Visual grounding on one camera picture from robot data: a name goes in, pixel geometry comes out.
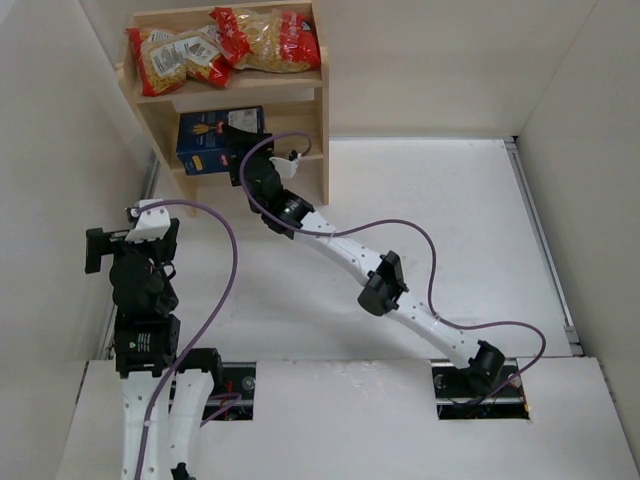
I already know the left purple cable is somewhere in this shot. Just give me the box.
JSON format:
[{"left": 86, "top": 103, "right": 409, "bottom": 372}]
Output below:
[{"left": 127, "top": 199, "right": 239, "bottom": 480}]

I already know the red pasta bag front side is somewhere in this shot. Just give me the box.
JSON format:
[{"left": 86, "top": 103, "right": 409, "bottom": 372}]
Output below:
[{"left": 210, "top": 7, "right": 321, "bottom": 73}]

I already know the left aluminium rail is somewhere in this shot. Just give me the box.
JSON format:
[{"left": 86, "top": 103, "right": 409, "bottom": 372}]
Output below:
[{"left": 93, "top": 151, "right": 160, "bottom": 360}]

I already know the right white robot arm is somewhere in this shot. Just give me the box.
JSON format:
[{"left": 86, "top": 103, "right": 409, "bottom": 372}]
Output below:
[{"left": 218, "top": 125, "right": 505, "bottom": 397}]

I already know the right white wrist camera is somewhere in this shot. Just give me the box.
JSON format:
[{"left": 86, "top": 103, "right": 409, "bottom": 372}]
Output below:
[{"left": 270, "top": 150, "right": 302, "bottom": 179}]

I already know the right aluminium rail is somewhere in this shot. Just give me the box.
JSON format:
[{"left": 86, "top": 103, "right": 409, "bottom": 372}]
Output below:
[{"left": 504, "top": 137, "right": 585, "bottom": 357}]

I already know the wooden two-tier shelf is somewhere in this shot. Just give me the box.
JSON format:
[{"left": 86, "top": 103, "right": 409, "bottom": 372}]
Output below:
[{"left": 115, "top": 1, "right": 329, "bottom": 204}]

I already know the purple cable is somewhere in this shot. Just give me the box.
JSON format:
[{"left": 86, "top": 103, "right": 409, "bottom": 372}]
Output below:
[
  {"left": 127, "top": 199, "right": 239, "bottom": 480},
  {"left": 238, "top": 130, "right": 547, "bottom": 407}
]

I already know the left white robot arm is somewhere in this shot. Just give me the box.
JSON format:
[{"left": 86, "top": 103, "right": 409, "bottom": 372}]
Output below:
[{"left": 85, "top": 219, "right": 222, "bottom": 479}]

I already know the aluminium rail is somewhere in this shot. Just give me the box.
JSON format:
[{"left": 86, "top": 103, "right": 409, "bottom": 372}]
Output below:
[
  {"left": 504, "top": 137, "right": 585, "bottom": 357},
  {"left": 93, "top": 151, "right": 160, "bottom": 360}
]

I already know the red pasta bag label side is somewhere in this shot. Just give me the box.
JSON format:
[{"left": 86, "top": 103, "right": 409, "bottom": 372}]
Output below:
[{"left": 127, "top": 25, "right": 232, "bottom": 97}]

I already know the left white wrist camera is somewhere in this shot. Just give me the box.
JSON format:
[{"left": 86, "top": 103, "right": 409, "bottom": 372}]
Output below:
[{"left": 125, "top": 199, "right": 171, "bottom": 243}]

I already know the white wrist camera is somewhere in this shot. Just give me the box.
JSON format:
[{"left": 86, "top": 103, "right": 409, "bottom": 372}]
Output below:
[
  {"left": 270, "top": 150, "right": 302, "bottom": 179},
  {"left": 125, "top": 199, "right": 171, "bottom": 243}
]

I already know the blue Barilla pasta box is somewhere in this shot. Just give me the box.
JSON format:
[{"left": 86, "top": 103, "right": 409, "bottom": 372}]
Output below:
[{"left": 175, "top": 106, "right": 265, "bottom": 176}]

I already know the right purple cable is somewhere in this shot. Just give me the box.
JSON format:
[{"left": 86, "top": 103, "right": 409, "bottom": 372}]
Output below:
[{"left": 238, "top": 130, "right": 547, "bottom": 407}]

